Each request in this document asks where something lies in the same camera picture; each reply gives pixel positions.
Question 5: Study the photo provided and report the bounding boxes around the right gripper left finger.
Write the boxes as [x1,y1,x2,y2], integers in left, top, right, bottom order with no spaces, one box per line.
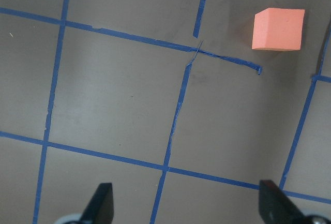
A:
[79,183,114,224]

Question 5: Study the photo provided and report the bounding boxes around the orange foam cube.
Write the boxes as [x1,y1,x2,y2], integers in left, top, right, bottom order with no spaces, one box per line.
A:
[251,8,305,51]

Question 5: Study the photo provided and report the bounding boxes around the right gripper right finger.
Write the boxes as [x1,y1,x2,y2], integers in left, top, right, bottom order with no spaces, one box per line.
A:
[259,180,305,224]

